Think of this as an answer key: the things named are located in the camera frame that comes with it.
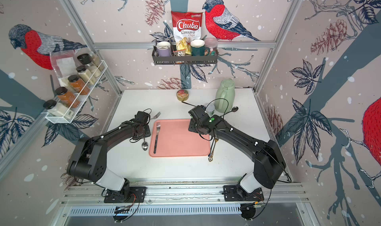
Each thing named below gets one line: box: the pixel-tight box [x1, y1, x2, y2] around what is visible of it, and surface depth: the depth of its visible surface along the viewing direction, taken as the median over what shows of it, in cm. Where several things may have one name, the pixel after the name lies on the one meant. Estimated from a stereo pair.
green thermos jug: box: [214, 78, 236, 114], surface depth 94 cm
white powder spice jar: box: [43, 99, 74, 119], surface depth 62 cm
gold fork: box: [208, 137, 219, 163], surface depth 88 cm
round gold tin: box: [176, 89, 190, 102], surface depth 116 cm
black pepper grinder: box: [76, 53, 94, 67], surface depth 81 cm
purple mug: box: [156, 41, 172, 57], surface depth 84 cm
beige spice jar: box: [75, 65, 97, 85], surface depth 78 cm
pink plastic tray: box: [149, 118, 211, 158], surface depth 91 cm
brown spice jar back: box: [89, 51, 105, 72], surface depth 87 cm
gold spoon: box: [208, 137, 219, 163], surface depth 89 cm
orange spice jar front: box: [55, 86, 81, 109], surface depth 68 cm
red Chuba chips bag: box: [170, 10, 203, 44], surface depth 81 cm
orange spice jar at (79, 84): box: [67, 74, 91, 96], surface depth 73 cm
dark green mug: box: [190, 39, 210, 57], surface depth 85 cm
